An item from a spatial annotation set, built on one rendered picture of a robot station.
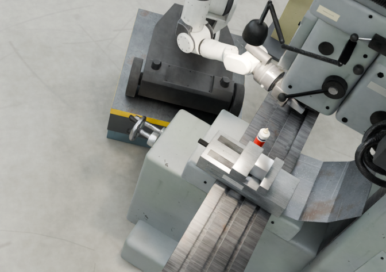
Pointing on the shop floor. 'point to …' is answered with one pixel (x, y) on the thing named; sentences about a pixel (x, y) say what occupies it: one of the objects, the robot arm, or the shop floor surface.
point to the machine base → (147, 248)
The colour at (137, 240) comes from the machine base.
